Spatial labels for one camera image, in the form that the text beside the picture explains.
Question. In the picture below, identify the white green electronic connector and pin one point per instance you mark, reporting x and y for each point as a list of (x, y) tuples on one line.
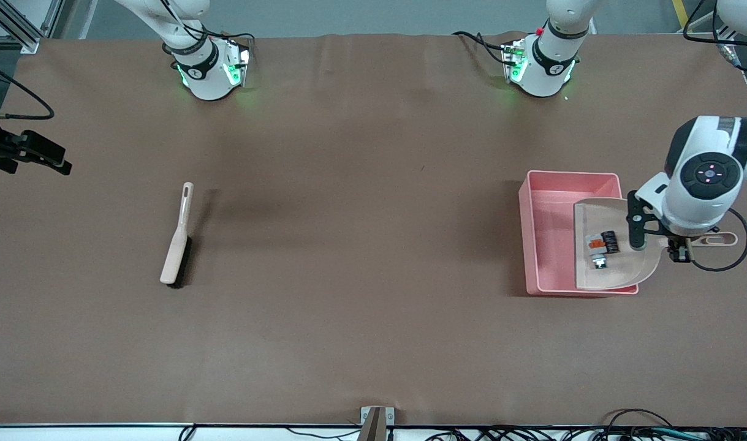
[(597, 251)]

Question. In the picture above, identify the dark brown electronic component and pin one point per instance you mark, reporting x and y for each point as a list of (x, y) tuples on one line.
[(610, 241)]

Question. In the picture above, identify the right base connector box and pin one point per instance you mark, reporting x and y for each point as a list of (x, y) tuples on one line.
[(235, 67)]

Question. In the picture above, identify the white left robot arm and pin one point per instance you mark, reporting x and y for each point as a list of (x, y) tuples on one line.
[(710, 174)]

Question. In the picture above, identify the left base connector box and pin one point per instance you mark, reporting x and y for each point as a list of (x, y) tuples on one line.
[(515, 61)]

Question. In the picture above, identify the aluminium frame profile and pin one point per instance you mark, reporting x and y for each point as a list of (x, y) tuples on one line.
[(18, 33)]

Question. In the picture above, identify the beige brush with black bristles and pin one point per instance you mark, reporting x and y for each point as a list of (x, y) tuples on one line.
[(176, 251)]

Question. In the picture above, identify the metal table edge bracket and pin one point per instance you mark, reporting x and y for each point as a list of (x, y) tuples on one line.
[(373, 422)]

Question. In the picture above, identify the brown table mat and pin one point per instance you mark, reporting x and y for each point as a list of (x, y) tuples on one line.
[(373, 343)]

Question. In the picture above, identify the base connector box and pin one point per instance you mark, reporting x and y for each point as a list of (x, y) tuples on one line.
[(235, 67), (515, 61)]

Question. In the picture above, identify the pink plastic bin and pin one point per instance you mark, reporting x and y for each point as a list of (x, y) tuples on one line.
[(551, 208)]

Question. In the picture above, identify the beige plastic dustpan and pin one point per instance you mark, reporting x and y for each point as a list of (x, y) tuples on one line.
[(618, 272)]

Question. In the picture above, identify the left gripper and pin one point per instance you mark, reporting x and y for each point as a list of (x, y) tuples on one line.
[(678, 248)]

